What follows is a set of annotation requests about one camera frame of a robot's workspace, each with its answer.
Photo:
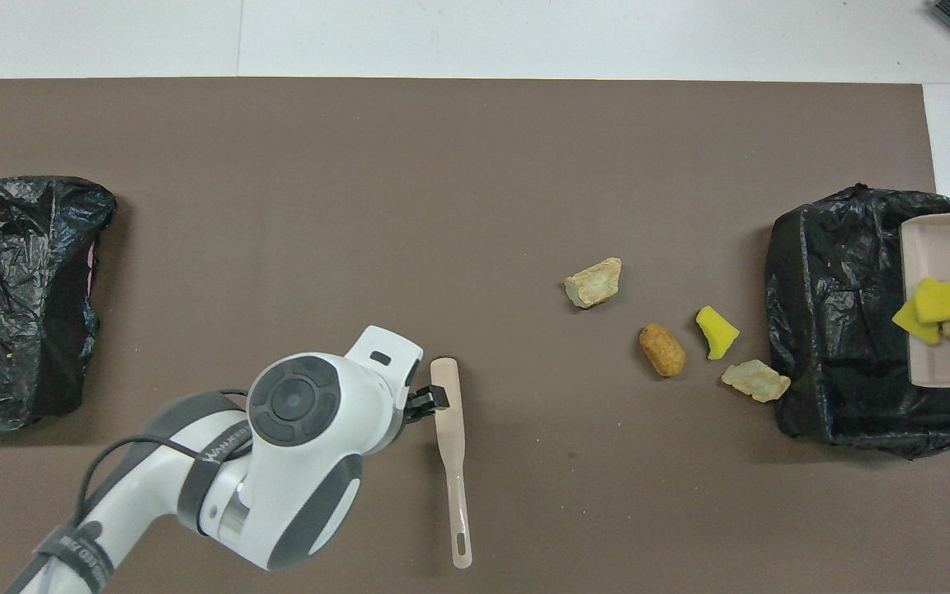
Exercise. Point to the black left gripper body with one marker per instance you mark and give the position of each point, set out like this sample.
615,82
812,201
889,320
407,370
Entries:
416,408

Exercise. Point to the beige hand brush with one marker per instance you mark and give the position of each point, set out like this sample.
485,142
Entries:
448,421

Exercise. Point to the tan bread chunk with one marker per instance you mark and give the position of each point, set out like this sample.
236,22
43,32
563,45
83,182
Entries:
594,283

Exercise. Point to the orange-brown bread roll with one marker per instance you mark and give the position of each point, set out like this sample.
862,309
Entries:
662,351

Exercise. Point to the small yellow sponge piece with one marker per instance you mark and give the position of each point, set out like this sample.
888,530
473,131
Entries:
716,332

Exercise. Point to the pale grey sponge chunk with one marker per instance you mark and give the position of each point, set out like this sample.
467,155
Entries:
757,381

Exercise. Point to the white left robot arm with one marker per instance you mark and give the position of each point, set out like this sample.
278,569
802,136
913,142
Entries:
302,462

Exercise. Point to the bin with black bag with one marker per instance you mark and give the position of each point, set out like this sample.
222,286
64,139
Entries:
838,330
5,297

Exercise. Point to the brown table mat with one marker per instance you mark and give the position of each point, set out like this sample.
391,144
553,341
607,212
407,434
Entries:
442,206

